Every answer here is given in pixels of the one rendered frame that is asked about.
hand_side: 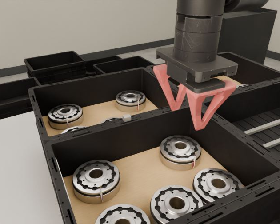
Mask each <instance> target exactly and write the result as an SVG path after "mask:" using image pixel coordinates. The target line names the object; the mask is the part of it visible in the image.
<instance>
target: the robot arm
mask: <svg viewBox="0 0 280 224"><path fill-rule="evenodd" d="M268 1H269V0H177V8H176V12H177V13H176V25H175V36H174V47H167V48H158V49H156V59H159V58H161V59H163V60H164V61H165V64H161V65H157V66H154V67H153V71H154V73H155V75H156V77H157V79H158V81H159V83H160V85H161V87H162V89H163V91H164V94H165V96H166V98H167V101H168V104H169V106H170V108H171V110H172V111H175V110H178V109H180V106H181V104H182V102H183V99H184V97H185V94H186V93H187V97H188V102H189V107H190V111H191V115H192V120H193V124H194V127H195V130H197V131H198V130H201V129H204V128H205V126H206V125H207V123H208V122H209V120H210V119H211V117H212V116H213V114H214V113H215V111H216V110H217V109H218V108H219V107H220V105H221V104H223V103H224V101H225V100H226V99H227V98H228V97H229V96H230V95H231V94H232V93H233V92H234V91H235V89H236V84H235V83H233V82H232V81H230V80H220V79H218V78H211V79H210V76H213V75H217V74H218V73H221V72H224V76H226V77H227V76H233V75H236V72H237V68H238V64H237V63H235V62H233V61H231V60H228V59H226V58H223V57H221V56H219V55H217V49H218V43H219V37H220V30H221V25H222V19H223V13H229V12H241V11H248V10H256V9H259V8H261V7H263V6H264V5H265V4H266V3H267V2H268ZM169 77H171V78H173V79H174V80H176V81H178V82H179V83H180V86H179V91H178V94H177V97H176V100H174V97H173V94H172V91H171V88H170V85H169V82H168V78H169ZM213 95H214V97H213V99H212V101H211V103H210V105H209V107H208V109H207V111H206V113H205V114H204V116H203V118H202V119H201V107H202V102H203V101H204V99H205V98H206V97H208V96H213Z"/></svg>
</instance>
